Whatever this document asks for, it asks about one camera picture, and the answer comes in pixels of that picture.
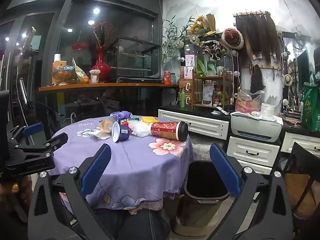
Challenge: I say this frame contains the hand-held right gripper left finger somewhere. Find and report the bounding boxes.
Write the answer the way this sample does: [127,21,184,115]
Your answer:
[28,144,118,240]

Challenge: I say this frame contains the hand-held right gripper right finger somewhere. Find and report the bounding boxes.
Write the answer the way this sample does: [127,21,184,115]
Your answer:
[209,143,293,240]

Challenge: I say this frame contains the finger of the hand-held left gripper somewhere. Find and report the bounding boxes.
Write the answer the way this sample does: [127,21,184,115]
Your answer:
[42,132,68,153]
[7,122,43,145]

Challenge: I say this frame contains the black trash bin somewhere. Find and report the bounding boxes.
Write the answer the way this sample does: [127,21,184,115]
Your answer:
[183,160,237,228]

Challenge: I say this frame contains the clear plastic drink cup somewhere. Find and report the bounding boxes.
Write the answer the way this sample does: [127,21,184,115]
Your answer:
[101,119,116,132]

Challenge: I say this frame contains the blue yogurt cup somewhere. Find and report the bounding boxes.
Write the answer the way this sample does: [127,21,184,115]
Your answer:
[112,121,132,143]

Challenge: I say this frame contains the white plastic wrapper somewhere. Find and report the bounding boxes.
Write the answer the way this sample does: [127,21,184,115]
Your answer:
[127,120,153,138]

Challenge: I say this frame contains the red paper cup black lid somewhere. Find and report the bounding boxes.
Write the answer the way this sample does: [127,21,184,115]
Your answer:
[151,121,189,142]

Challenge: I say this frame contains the person's left hand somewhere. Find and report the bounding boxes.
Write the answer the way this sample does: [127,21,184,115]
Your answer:
[0,176,32,200]

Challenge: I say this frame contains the bin with clear liner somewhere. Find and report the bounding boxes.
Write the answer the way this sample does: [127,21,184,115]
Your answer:
[192,144,213,162]

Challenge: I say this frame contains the white drawer stack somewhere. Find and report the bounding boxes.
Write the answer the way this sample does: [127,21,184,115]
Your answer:
[226,136,280,175]

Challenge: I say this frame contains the purple floral tablecloth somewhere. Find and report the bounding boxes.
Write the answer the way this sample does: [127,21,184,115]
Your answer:
[49,116,195,212]

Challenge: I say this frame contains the white printer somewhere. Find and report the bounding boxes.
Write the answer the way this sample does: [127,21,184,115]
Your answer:
[230,112,283,143]

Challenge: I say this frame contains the white wide drawer cabinet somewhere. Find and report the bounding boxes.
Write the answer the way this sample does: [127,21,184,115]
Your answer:
[158,109,230,140]

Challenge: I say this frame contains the purple plastic bag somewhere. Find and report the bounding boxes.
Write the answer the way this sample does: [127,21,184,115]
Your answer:
[110,111,133,123]

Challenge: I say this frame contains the floral gift box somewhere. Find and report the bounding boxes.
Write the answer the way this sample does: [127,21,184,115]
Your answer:
[52,60,78,85]

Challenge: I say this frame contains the wooden counter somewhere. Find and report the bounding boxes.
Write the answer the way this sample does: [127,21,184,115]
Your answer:
[39,82,179,92]

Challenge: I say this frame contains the cream paper bag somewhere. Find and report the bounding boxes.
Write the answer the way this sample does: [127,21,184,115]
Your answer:
[72,57,89,84]

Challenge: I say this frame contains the pink plastic bag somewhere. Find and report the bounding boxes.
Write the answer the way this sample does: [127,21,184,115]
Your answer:
[235,90,265,114]

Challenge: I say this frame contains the person's leg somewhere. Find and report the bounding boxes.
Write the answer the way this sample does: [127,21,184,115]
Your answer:
[95,209,173,240]

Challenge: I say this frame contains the white tissue roll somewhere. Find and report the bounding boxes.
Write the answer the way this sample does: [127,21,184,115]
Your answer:
[260,102,275,120]

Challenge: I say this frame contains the yellow packet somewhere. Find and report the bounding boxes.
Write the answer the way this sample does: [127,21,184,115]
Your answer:
[141,116,160,125]

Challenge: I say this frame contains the black chair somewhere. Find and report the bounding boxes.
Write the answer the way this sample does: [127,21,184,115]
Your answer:
[282,142,320,220]

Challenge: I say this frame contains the green bottle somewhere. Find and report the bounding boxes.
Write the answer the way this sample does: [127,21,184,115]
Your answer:
[180,89,188,109]

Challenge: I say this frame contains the stack of books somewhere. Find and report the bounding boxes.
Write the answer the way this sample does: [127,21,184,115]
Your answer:
[282,110,302,127]

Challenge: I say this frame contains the red vase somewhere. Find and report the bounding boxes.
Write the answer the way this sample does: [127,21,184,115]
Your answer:
[90,49,111,83]

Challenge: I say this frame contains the wooden desktop rack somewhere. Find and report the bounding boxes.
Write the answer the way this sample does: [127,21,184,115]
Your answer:
[192,69,230,112]

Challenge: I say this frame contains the stack of brown boxes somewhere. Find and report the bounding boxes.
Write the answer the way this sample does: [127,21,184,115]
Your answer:
[179,77,194,109]

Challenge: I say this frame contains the black hanging bag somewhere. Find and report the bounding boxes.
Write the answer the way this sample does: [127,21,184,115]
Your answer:
[250,67,263,94]

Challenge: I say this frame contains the green tote bag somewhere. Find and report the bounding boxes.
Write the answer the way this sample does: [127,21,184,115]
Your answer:
[301,71,320,132]

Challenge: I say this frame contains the glass display case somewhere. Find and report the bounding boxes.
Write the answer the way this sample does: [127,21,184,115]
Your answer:
[106,37,162,83]

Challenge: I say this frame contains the dried flower branches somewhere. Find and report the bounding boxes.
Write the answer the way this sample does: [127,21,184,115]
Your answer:
[89,19,118,50]

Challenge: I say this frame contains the red round headpiece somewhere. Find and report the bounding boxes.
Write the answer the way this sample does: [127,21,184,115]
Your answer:
[221,27,244,49]

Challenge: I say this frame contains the row of hanging hair wigs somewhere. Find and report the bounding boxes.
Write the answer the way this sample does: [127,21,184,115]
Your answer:
[235,11,278,67]

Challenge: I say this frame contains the green leafy branch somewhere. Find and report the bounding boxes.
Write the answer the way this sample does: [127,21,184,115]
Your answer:
[162,15,194,63]

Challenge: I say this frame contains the yellow flower bouquet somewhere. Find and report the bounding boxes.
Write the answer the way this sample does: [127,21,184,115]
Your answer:
[190,14,217,39]

